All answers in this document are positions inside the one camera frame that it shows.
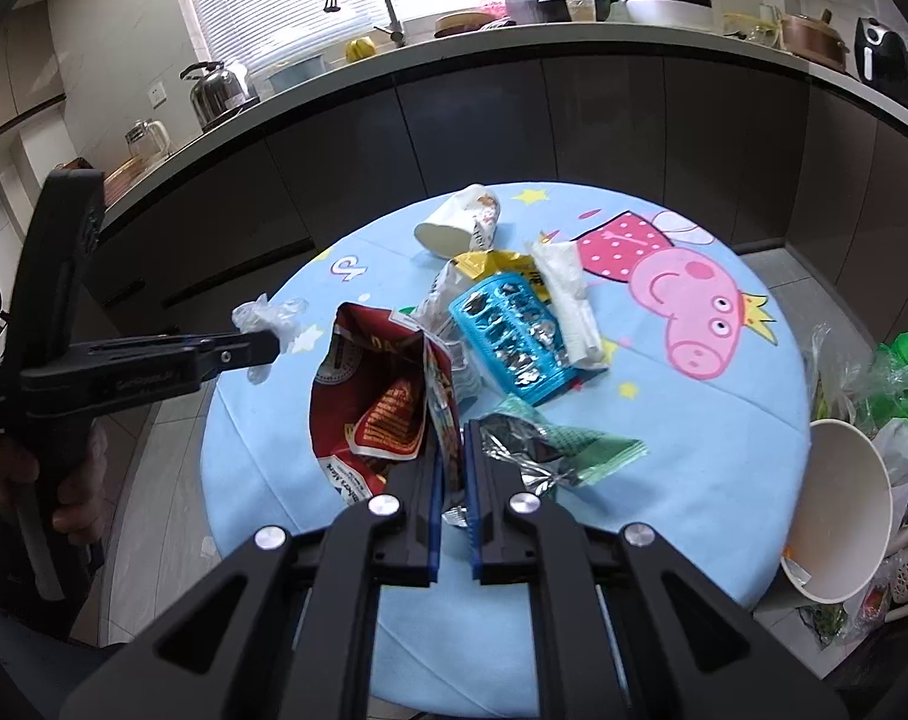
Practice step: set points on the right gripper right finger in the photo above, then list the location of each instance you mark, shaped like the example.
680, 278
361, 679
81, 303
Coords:
516, 536

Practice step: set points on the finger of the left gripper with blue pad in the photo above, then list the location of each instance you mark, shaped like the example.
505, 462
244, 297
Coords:
231, 351

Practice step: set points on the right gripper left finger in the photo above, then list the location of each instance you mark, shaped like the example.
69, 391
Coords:
396, 535

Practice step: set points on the clear plastic wrap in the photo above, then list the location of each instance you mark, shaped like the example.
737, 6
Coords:
283, 319

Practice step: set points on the green foil wrapper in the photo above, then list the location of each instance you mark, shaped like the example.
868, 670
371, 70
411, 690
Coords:
550, 456

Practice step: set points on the red snack bag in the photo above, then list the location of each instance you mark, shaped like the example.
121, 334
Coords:
385, 384

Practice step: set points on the blue blister pill pack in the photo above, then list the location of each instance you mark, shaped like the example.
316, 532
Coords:
516, 336

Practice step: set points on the yellow snack wrapper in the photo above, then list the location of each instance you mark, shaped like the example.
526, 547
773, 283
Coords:
477, 266

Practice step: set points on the white paper napkin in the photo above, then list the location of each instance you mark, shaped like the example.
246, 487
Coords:
560, 269

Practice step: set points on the grey kitchen countertop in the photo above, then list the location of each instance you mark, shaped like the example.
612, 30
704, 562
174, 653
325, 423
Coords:
473, 49

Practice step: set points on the clear plastic trash bag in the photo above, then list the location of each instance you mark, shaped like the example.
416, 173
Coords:
836, 385

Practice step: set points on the person's left hand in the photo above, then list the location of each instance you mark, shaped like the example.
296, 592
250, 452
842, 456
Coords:
73, 492

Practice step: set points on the blue Peppa Pig tablecloth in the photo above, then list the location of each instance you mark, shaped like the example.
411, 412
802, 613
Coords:
703, 369

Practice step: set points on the glass teapot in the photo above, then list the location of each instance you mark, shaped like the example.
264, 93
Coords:
148, 140

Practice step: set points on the steel kettle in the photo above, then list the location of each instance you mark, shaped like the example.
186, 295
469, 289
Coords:
220, 90

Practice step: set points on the white paper cup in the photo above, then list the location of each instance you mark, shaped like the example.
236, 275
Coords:
465, 222

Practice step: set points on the white paper bucket bin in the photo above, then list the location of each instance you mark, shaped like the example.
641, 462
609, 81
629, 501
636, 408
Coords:
843, 518

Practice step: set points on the wooden cutting board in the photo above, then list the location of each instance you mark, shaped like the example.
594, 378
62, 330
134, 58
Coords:
462, 21

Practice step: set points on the dark ceramic bowl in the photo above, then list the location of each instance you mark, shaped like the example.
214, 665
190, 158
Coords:
562, 11

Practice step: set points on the brown cooking pot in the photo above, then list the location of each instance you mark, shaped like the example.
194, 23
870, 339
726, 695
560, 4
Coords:
814, 39

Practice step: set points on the black air fryer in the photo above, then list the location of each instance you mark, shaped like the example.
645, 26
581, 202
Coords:
882, 59

